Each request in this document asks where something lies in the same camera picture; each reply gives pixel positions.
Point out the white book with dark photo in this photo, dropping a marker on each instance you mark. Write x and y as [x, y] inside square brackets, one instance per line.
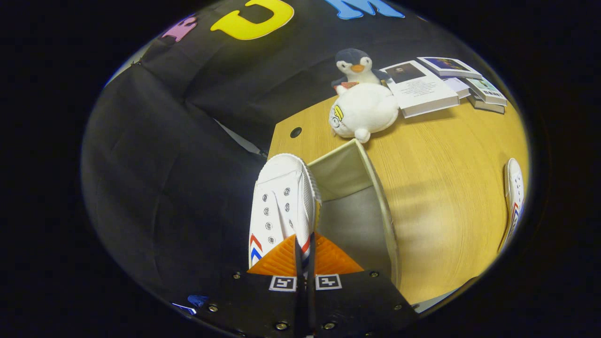
[420, 89]

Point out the black backdrop cloth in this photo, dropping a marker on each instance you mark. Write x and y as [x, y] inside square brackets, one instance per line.
[164, 164]

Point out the penguin plush toy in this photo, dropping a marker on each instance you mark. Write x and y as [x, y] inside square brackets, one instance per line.
[358, 65]

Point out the beige fabric storage box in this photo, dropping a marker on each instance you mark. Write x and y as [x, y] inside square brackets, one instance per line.
[357, 220]

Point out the white round plush toy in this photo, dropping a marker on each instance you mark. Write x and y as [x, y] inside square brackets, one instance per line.
[366, 112]

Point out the thin white book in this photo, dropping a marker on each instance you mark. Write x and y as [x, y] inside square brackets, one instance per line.
[458, 86]

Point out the blue cover book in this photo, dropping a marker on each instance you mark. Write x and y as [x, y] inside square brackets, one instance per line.
[448, 65]

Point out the dark grey book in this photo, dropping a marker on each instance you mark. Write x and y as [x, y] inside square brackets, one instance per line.
[488, 108]

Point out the lit computer screen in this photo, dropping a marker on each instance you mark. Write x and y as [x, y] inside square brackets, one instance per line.
[197, 299]

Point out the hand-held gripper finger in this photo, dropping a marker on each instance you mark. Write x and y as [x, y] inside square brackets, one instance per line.
[311, 305]
[299, 305]

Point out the teal cover book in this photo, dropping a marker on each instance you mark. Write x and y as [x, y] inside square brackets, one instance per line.
[486, 89]

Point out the white shoe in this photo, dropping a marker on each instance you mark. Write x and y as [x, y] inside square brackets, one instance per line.
[281, 197]
[514, 188]

